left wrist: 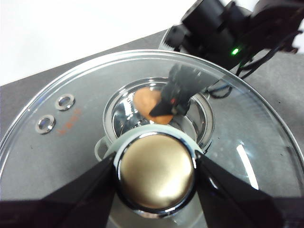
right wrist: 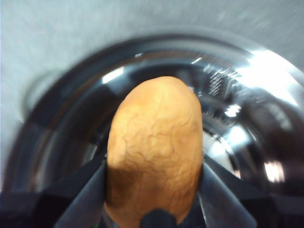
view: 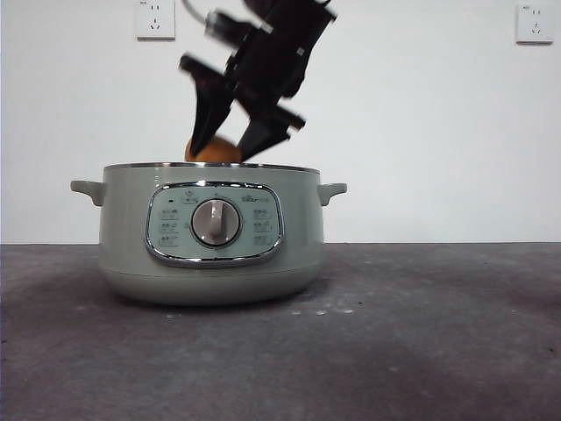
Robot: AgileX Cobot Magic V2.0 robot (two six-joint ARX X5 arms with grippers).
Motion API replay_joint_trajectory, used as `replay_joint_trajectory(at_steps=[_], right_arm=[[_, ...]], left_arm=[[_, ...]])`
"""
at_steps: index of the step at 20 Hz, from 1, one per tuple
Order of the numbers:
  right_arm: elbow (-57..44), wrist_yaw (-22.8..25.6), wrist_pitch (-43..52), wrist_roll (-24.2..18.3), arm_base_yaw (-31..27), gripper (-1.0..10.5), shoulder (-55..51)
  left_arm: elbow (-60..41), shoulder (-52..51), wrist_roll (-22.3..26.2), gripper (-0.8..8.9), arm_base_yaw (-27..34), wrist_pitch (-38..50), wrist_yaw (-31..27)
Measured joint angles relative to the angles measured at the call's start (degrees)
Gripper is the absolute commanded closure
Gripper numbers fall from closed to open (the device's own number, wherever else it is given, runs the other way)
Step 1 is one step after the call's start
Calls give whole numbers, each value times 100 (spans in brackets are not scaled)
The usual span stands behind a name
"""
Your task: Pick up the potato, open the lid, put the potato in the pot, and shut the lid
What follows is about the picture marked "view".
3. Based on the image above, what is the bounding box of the pale green electric pot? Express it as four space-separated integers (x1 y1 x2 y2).
69 161 349 307

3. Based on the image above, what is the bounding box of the brown potato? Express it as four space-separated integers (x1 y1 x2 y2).
184 135 244 163

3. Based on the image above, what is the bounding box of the black cable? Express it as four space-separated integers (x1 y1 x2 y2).
182 0 214 22

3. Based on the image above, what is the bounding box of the white wall socket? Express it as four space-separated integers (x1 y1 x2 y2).
134 0 177 43
515 4 555 46

